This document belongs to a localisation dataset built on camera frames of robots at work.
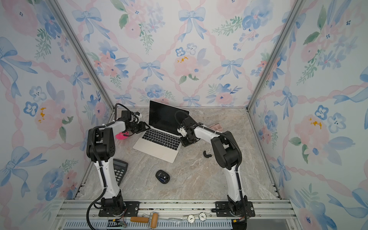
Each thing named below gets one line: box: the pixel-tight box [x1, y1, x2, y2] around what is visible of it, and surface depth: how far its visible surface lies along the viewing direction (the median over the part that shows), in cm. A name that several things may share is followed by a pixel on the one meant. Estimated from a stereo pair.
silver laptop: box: [133, 100, 190, 164], surface depth 101 cm
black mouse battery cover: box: [203, 150, 213, 159], surface depth 96 cm
